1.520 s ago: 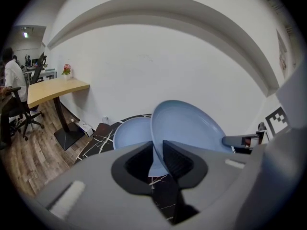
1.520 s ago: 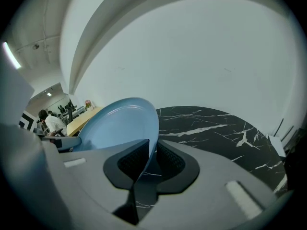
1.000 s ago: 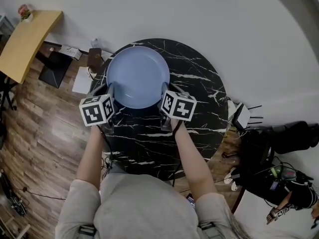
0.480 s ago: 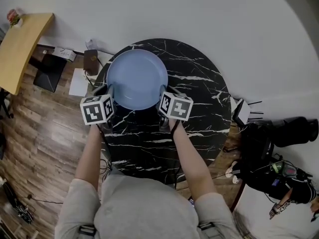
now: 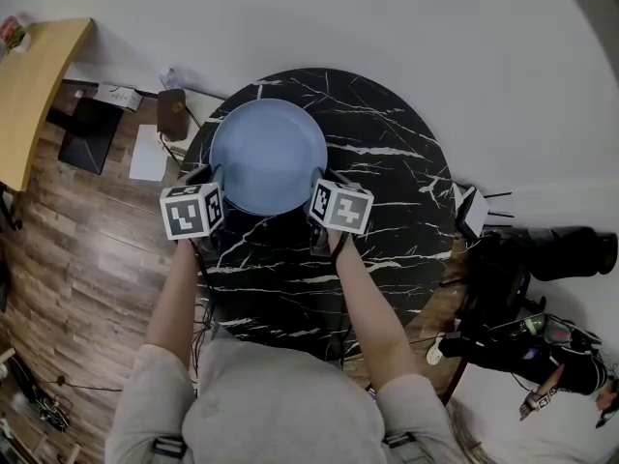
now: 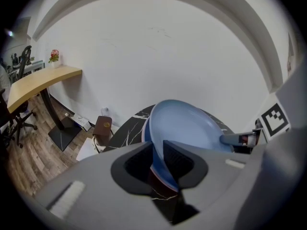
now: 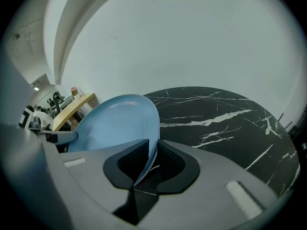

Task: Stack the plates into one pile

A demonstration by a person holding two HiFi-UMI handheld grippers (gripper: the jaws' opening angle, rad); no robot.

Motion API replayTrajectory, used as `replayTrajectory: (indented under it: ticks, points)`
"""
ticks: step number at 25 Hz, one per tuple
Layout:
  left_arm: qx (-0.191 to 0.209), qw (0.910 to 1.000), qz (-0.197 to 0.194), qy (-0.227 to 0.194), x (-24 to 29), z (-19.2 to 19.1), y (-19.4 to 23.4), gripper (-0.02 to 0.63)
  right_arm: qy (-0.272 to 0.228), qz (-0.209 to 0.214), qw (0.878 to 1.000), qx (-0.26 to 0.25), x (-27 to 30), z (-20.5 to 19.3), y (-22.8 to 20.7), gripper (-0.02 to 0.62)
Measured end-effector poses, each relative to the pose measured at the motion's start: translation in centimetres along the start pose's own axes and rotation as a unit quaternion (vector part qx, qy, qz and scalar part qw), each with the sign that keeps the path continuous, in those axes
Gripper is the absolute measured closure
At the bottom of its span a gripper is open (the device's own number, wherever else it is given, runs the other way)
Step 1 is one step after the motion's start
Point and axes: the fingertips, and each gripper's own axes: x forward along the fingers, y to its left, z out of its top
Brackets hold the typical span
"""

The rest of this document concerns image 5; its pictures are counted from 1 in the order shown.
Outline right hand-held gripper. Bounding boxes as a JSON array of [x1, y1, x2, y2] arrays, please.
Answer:
[[307, 165, 375, 257]]

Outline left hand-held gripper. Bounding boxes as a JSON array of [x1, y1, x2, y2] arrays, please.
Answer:
[[159, 163, 227, 259]]

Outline big blue plate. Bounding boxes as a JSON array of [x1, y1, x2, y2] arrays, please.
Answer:
[[209, 98, 330, 218]]

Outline person's right forearm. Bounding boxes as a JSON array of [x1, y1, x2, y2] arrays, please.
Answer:
[[333, 229, 422, 395]]

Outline person's left forearm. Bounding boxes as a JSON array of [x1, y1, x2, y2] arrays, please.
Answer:
[[144, 237, 202, 371]]

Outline brown rectangular box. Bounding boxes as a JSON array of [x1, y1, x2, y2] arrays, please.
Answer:
[[157, 88, 190, 143]]

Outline white paper sheet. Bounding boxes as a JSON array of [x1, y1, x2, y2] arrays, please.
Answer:
[[129, 123, 169, 182]]

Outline crumpled white plastic bag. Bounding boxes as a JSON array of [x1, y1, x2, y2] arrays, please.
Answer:
[[159, 66, 195, 91]]

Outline small white cardboard box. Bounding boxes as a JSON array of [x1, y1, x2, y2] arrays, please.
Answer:
[[93, 82, 142, 112]]

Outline black square base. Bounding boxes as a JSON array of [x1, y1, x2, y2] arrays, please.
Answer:
[[57, 97, 126, 177]]

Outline white router with black antennas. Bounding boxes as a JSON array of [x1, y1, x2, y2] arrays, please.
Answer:
[[454, 186, 514, 239]]

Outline curved wooden desk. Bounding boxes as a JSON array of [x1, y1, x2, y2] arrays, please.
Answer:
[[0, 16, 97, 192]]

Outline person's gray shirt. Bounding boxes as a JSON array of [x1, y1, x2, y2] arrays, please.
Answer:
[[104, 338, 465, 464]]

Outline red flowers in white pot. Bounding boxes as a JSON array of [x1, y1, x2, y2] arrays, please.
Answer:
[[0, 14, 33, 55]]

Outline black office chair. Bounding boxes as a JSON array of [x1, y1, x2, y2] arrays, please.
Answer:
[[454, 224, 619, 318]]

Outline black harness strap buckle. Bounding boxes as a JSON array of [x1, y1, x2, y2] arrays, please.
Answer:
[[383, 431, 420, 450], [153, 435, 188, 461]]

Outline tangle of black wires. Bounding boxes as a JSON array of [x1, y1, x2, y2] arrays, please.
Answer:
[[36, 393, 74, 432]]

